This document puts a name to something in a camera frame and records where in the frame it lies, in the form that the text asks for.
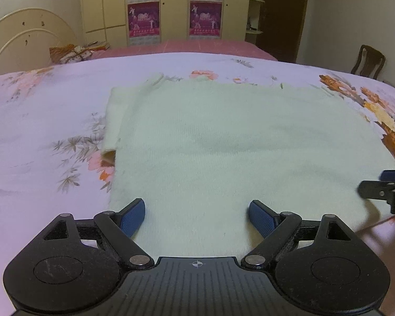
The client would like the pink striped bed cover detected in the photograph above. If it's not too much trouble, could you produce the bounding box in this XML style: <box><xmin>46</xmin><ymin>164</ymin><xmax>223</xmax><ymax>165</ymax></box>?
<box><xmin>86</xmin><ymin>38</ymin><xmax>279</xmax><ymax>62</ymax></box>

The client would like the dark wooden chair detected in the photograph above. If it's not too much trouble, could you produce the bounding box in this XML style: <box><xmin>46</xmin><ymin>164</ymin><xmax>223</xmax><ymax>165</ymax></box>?
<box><xmin>350</xmin><ymin>44</ymin><xmax>387</xmax><ymax>80</ymax></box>

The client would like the orange patterned cloth bundle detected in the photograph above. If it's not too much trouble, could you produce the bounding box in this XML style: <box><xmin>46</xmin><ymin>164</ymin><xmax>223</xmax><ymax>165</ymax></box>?
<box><xmin>49</xmin><ymin>43</ymin><xmax>101</xmax><ymax>65</ymax></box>

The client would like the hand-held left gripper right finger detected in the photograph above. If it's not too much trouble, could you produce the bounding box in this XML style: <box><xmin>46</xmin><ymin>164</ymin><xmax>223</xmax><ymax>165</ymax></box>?
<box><xmin>241</xmin><ymin>199</ymin><xmax>374</xmax><ymax>269</ymax></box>

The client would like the purple floral bed sheet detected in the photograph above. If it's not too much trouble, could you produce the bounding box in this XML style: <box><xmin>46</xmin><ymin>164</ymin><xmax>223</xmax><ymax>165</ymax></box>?
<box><xmin>0</xmin><ymin>52</ymin><xmax>395</xmax><ymax>316</ymax></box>

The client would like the cream yellow wardrobe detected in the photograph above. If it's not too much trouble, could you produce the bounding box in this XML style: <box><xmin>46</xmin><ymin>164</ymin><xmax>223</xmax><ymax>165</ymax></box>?
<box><xmin>79</xmin><ymin>0</ymin><xmax>264</xmax><ymax>47</ymax></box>

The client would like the dark wooden door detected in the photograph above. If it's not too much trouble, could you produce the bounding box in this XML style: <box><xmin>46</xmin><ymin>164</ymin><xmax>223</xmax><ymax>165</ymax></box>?
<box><xmin>257</xmin><ymin>0</ymin><xmax>312</xmax><ymax>64</ymax></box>

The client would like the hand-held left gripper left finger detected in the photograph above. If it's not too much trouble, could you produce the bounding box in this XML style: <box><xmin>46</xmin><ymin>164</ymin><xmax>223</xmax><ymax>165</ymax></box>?
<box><xmin>17</xmin><ymin>198</ymin><xmax>154</xmax><ymax>269</ymax></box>

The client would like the cream corner shelf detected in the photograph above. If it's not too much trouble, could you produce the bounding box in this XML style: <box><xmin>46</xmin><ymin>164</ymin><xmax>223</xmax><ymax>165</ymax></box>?
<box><xmin>245</xmin><ymin>0</ymin><xmax>266</xmax><ymax>36</ymax></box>

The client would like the light green knit sweater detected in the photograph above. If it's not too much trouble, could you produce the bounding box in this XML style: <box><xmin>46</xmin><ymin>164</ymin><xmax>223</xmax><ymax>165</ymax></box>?
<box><xmin>103</xmin><ymin>72</ymin><xmax>395</xmax><ymax>258</ymax></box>

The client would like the cream arched headboard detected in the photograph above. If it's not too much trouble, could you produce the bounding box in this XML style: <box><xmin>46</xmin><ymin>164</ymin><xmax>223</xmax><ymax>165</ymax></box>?
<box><xmin>0</xmin><ymin>7</ymin><xmax>83</xmax><ymax>78</ymax></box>

